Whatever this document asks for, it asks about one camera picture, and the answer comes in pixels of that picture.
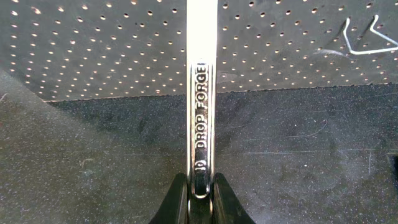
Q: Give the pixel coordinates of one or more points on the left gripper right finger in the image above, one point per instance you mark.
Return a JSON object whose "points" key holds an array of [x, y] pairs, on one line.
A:
{"points": [[227, 205]]}

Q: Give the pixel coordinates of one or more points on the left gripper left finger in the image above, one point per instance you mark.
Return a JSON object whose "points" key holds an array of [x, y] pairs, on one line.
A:
{"points": [[174, 205]]}

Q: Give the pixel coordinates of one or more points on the wrench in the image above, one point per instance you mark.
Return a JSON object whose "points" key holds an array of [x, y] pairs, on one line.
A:
{"points": [[201, 93]]}

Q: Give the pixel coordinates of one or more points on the black pegboard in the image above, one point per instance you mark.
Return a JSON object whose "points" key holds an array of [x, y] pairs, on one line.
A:
{"points": [[93, 46]]}

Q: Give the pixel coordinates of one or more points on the metal hook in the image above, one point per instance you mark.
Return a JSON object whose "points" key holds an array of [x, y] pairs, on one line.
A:
{"points": [[367, 40]]}

